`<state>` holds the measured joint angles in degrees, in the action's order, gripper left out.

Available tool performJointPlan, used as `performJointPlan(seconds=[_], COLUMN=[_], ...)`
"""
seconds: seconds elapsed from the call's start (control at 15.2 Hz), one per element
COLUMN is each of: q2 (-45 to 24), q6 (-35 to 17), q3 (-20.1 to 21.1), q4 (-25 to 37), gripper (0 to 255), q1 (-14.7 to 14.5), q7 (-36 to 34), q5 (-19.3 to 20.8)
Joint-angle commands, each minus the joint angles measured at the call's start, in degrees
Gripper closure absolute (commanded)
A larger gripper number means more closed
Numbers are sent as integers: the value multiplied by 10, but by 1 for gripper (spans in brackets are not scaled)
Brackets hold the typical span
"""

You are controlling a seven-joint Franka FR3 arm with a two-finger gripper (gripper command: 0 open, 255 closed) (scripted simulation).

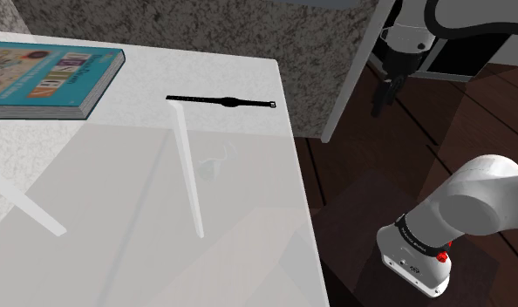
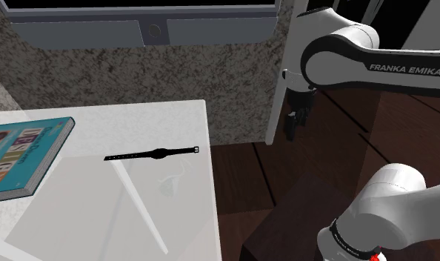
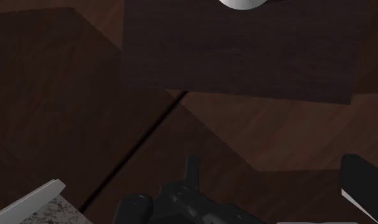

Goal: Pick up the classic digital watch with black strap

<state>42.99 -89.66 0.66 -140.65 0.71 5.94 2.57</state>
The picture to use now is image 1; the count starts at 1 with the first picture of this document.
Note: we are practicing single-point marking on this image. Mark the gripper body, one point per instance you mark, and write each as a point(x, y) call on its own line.
point(401, 61)

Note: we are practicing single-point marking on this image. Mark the black wristwatch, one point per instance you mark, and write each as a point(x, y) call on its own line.
point(229, 101)

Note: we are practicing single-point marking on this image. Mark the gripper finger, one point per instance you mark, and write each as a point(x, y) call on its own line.
point(377, 100)
point(396, 88)

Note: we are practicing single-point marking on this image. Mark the white table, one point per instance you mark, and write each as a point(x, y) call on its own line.
point(114, 259)

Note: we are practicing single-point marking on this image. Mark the teal paperback book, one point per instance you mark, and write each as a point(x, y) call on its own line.
point(42, 81)

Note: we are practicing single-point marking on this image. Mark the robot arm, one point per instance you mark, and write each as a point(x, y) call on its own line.
point(467, 204)

